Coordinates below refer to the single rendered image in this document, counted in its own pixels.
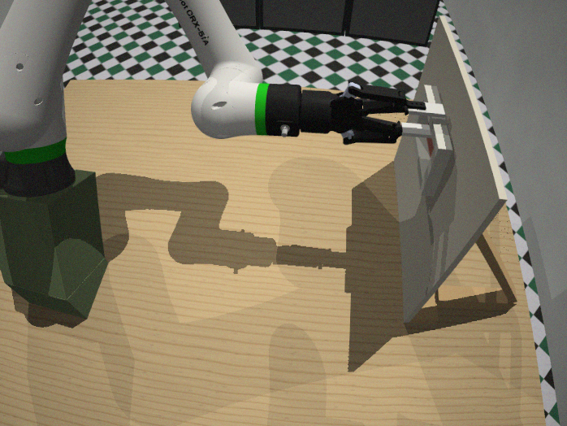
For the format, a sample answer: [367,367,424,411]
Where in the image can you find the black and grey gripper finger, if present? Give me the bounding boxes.
[341,116,431,145]
[342,80,445,118]

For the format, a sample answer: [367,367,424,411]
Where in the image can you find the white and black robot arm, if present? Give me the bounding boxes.
[0,0,301,197]

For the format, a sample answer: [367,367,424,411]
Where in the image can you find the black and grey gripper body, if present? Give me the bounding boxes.
[301,89,362,134]

